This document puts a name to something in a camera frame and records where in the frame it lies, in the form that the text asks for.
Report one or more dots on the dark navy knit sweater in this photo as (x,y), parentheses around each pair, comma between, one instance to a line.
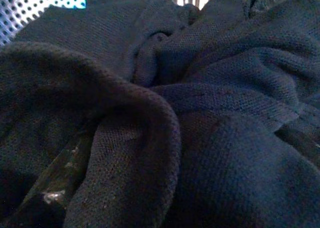
(200,112)

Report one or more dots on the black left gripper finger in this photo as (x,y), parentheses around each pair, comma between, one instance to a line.
(53,178)

